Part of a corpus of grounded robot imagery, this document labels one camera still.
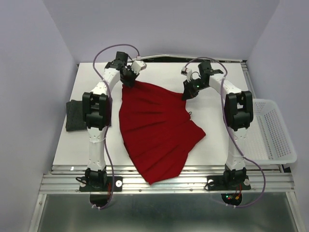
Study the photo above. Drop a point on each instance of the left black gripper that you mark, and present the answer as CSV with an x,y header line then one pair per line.
x,y
130,82

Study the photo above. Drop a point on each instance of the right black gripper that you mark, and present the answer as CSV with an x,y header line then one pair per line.
x,y
189,92

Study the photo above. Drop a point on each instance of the red skirt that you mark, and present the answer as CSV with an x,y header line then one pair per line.
x,y
158,132

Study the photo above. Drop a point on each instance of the dark grey dotted skirt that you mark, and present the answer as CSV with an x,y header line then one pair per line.
x,y
87,114

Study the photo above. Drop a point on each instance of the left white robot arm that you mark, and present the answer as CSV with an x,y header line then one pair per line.
x,y
96,167

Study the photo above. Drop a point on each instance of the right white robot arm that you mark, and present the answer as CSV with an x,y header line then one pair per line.
x,y
237,107

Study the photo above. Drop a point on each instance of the white plastic basket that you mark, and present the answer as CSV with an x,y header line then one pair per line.
x,y
267,139

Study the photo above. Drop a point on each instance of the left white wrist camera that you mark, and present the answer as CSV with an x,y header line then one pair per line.
x,y
137,66

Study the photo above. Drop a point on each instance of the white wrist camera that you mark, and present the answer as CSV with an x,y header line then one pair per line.
x,y
187,72
137,66

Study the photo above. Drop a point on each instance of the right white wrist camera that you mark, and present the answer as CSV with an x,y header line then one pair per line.
x,y
187,72

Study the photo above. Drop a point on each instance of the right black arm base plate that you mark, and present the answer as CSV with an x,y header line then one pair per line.
x,y
217,183

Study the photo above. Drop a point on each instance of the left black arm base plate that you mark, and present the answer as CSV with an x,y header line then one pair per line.
x,y
117,183

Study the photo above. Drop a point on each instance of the aluminium rail frame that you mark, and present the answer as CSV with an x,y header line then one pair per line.
x,y
179,204

